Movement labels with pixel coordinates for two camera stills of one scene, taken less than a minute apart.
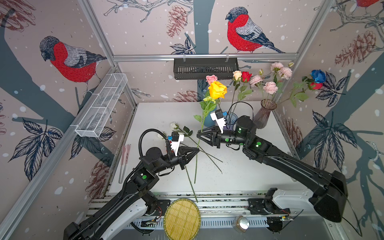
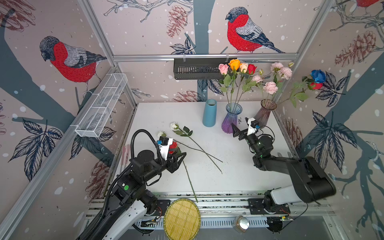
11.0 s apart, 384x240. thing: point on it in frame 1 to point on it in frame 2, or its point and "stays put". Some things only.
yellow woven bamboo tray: [182, 220] stays put
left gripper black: [185, 158] to [173, 163]
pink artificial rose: [211, 79] to [223, 69]
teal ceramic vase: [208, 122] stays put
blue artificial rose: [318, 76] stays put
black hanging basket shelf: [201, 67] stays put
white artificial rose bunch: [185, 130] stays put
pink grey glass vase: [260, 119] stays put
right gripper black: [208, 135] to [244, 135]
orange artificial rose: [216, 90] to [234, 65]
